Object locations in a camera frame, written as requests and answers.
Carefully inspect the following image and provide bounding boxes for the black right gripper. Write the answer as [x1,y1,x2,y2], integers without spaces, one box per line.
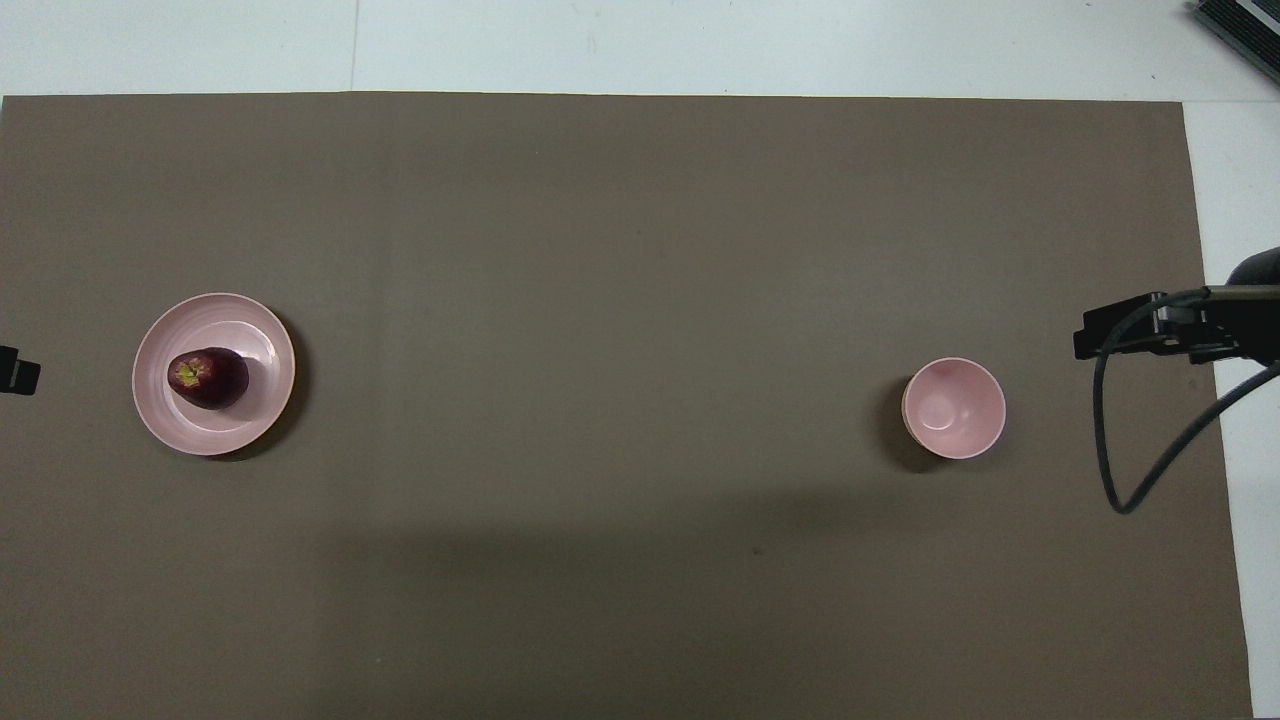
[1073,288,1280,367]

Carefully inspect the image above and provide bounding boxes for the pink bowl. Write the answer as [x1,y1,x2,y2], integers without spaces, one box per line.
[901,357,1007,461]

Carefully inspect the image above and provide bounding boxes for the dark grey ribbed device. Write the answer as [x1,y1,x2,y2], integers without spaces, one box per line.
[1187,0,1280,59]

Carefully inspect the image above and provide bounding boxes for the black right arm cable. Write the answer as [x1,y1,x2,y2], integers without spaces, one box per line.
[1092,284,1280,517]

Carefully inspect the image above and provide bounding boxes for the brown table mat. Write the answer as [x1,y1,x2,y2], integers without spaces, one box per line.
[0,92,1255,720]

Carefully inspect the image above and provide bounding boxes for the dark red apple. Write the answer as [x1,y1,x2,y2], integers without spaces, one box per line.
[167,347,250,411]

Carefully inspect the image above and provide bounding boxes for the pink plate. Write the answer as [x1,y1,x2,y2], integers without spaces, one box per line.
[132,292,297,457]

